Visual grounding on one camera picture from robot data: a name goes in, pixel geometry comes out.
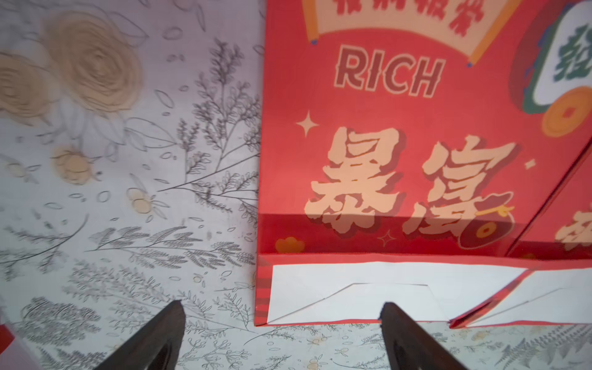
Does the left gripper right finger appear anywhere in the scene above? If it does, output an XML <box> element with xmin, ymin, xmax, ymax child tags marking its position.
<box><xmin>380</xmin><ymin>302</ymin><xmax>467</xmax><ymax>370</ymax></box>

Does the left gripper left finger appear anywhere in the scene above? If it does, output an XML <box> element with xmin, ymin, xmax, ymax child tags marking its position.
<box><xmin>96</xmin><ymin>301</ymin><xmax>186</xmax><ymax>370</ymax></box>

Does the red paper bag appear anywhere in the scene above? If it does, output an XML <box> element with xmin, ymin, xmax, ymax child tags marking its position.
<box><xmin>254</xmin><ymin>1</ymin><xmax>591</xmax><ymax>327</ymax></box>
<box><xmin>450</xmin><ymin>146</ymin><xmax>591</xmax><ymax>328</ymax></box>

